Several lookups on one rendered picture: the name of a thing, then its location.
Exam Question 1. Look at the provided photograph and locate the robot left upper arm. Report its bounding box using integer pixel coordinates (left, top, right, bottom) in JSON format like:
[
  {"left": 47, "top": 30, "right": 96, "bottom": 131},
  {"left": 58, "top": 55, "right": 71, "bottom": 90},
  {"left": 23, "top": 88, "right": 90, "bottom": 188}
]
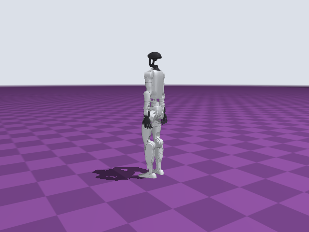
[{"left": 144, "top": 71, "right": 153, "bottom": 96}]

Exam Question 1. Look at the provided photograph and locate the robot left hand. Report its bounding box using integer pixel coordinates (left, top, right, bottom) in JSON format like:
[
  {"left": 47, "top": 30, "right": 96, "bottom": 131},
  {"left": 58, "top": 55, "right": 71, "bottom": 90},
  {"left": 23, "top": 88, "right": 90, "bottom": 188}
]
[{"left": 142, "top": 111, "right": 153, "bottom": 129}]

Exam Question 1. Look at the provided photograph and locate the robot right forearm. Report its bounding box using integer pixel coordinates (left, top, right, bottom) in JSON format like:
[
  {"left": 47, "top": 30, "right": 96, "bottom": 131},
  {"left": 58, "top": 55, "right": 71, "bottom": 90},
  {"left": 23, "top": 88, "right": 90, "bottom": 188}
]
[{"left": 159, "top": 94, "right": 165, "bottom": 111}]

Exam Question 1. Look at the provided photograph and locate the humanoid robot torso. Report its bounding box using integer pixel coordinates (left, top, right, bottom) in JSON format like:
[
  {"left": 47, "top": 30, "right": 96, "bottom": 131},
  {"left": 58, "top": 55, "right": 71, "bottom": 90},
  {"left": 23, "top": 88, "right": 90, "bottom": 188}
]
[{"left": 148, "top": 68, "right": 164, "bottom": 118}]

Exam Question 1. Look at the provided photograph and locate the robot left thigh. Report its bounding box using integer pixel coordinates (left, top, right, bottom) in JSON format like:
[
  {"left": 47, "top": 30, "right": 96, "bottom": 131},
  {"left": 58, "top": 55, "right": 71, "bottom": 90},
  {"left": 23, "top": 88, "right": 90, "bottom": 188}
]
[{"left": 141, "top": 110, "right": 156, "bottom": 150}]

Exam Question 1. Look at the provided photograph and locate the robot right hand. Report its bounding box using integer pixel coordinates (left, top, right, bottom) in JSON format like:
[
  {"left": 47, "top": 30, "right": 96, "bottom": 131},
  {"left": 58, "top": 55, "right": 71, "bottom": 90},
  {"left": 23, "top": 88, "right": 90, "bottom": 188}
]
[{"left": 161, "top": 107, "right": 167, "bottom": 125}]

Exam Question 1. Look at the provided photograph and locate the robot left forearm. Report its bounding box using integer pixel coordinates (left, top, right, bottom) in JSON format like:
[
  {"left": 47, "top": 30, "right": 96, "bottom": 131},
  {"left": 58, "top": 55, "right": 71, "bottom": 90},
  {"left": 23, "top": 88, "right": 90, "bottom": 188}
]
[{"left": 143, "top": 91, "right": 151, "bottom": 116}]

